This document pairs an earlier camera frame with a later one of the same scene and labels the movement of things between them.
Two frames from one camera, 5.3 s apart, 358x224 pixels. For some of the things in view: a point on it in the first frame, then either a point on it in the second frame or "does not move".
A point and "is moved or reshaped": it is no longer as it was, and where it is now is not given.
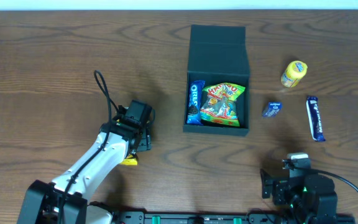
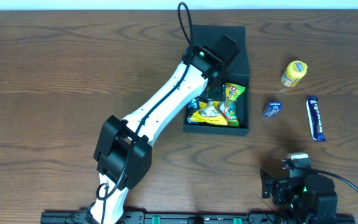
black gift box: x=218 y=55 does not move
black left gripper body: x=145 y=140 → x=215 y=91
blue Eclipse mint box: x=273 y=107 does not move
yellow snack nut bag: x=130 y=160 is moved or reshaped
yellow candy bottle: x=295 y=71 does not move
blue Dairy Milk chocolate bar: x=314 y=119 does not move
